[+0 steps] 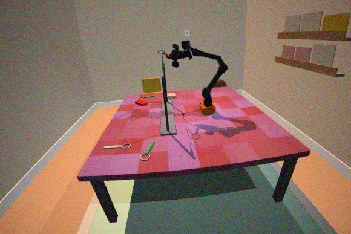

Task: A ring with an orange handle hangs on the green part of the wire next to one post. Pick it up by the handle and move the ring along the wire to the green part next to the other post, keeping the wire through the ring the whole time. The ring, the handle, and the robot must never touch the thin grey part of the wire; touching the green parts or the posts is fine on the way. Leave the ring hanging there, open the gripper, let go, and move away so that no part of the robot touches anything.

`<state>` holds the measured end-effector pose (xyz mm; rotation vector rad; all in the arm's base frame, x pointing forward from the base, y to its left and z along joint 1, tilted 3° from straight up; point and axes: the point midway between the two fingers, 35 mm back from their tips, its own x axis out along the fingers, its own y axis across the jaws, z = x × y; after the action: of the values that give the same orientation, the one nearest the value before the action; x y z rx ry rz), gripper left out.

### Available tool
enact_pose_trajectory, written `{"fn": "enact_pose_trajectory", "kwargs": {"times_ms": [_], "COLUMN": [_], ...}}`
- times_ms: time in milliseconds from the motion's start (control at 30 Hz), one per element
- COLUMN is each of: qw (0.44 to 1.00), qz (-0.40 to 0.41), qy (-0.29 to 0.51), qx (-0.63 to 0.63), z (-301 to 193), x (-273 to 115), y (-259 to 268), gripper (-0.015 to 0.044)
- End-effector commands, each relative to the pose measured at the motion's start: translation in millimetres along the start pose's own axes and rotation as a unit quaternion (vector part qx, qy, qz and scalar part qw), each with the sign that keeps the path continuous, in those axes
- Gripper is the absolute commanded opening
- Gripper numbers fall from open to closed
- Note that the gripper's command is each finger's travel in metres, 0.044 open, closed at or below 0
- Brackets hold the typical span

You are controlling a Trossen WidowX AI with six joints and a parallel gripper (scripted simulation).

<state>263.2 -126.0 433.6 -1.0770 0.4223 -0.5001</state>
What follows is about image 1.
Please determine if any red rectangular block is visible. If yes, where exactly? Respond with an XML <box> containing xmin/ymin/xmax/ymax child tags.
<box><xmin>135</xmin><ymin>100</ymin><xmax>147</xmax><ymax>106</ymax></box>

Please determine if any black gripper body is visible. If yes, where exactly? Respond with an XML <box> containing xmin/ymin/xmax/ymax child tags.
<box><xmin>172</xmin><ymin>44</ymin><xmax>184</xmax><ymax>67</ymax></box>

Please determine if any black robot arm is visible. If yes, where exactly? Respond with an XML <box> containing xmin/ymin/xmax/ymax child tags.
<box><xmin>171</xmin><ymin>41</ymin><xmax>228</xmax><ymax>107</ymax></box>

